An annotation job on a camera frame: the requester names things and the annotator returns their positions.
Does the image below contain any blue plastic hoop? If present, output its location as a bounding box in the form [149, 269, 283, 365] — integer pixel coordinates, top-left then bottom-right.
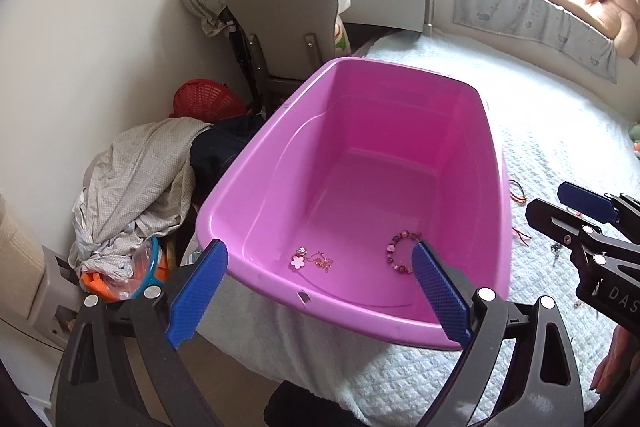
[131, 237, 162, 299]

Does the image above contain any orange cord bracelet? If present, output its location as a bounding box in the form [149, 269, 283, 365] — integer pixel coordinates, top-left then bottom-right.
[508, 179, 529, 208]

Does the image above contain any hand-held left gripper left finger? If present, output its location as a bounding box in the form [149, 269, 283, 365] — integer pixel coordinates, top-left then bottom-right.
[54, 238, 229, 427]

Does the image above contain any colourful printed bag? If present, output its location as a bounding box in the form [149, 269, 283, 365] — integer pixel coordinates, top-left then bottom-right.
[332, 14, 352, 57]

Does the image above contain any white quilted bed blanket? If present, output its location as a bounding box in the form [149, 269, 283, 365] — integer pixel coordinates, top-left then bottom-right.
[195, 29, 640, 427]

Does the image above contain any pink plastic tub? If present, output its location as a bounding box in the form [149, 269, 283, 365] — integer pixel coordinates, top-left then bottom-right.
[195, 57, 513, 352]

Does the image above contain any dark blue cloth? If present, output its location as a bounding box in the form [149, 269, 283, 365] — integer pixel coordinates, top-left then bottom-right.
[190, 114, 266, 208]

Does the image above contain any flower pendant necklace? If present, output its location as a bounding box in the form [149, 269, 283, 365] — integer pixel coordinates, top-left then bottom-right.
[290, 247, 336, 274]

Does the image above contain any beige plush toy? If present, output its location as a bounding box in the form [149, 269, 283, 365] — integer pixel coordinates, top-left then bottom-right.
[532, 0, 640, 56]

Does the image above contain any grey white nightstand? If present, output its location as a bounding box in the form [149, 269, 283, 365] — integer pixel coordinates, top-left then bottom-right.
[330, 0, 436, 34]

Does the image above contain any pile of checked bedsheet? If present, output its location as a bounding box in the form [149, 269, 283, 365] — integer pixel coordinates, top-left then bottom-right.
[69, 117, 214, 281]

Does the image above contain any light blue bed bumper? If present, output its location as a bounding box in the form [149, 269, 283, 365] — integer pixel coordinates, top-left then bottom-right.
[452, 0, 619, 83]

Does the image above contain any grey chair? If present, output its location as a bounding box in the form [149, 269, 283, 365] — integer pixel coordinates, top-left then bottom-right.
[220, 0, 342, 108]

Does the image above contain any black cloth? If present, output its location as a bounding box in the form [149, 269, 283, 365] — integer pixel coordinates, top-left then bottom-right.
[264, 389, 352, 427]

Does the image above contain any purple bead bracelet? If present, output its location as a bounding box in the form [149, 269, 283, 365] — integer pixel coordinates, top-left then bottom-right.
[384, 230, 424, 273]

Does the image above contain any person's right hand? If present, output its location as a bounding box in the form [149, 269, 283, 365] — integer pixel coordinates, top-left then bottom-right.
[590, 323, 640, 396]

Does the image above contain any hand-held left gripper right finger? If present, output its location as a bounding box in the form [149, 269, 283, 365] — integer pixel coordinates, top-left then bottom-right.
[411, 241, 586, 427]

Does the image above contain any orange toy in plastic bag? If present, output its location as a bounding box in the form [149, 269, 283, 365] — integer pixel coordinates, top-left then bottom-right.
[80, 238, 172, 304]

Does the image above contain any red plastic basket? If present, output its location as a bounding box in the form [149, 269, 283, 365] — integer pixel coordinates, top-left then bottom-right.
[168, 78, 247, 120]

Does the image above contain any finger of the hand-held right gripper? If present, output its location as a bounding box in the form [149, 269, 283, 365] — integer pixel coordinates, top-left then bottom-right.
[525, 198, 608, 259]
[557, 181, 640, 228]

